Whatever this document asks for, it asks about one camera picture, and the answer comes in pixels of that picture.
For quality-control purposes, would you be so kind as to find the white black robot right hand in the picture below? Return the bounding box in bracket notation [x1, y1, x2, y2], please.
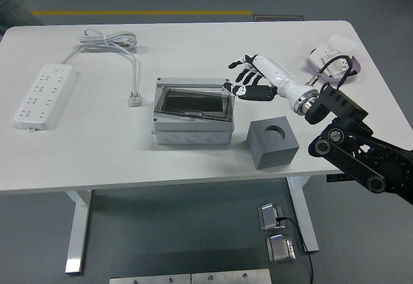
[223, 53, 313, 111]

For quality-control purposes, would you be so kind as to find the transparent grey-framed box lid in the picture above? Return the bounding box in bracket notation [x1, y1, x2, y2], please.
[154, 82, 234, 123]

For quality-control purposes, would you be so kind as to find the grey junction box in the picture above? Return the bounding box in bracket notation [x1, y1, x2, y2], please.
[150, 77, 234, 146]

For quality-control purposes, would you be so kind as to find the purple tray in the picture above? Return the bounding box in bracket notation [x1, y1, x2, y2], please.
[305, 47, 362, 83]

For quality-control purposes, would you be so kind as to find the dark floor mat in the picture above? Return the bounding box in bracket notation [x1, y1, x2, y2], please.
[254, 15, 304, 23]

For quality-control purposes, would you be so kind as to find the white printed socket panel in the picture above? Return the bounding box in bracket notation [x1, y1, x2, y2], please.
[322, 50, 354, 80]

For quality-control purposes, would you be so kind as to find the grey block with round hole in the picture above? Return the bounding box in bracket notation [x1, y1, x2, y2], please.
[247, 115, 299, 170]

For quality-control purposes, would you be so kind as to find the silver foot pedal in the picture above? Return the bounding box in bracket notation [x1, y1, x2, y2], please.
[257, 203, 285, 232]
[266, 234, 296, 264]

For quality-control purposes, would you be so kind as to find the grey metal plate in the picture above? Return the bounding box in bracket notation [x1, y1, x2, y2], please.
[190, 269, 272, 284]
[108, 274, 192, 284]

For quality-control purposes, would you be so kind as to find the white power strip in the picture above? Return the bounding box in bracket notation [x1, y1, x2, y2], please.
[14, 63, 80, 132]

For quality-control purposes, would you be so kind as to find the person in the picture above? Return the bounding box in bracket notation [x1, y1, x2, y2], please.
[0, 0, 45, 38]

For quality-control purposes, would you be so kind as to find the white power cord with plug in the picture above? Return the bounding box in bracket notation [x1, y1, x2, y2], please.
[61, 28, 145, 108]

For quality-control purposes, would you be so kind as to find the black pedal cable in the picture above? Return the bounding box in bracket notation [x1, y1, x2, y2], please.
[276, 216, 314, 284]

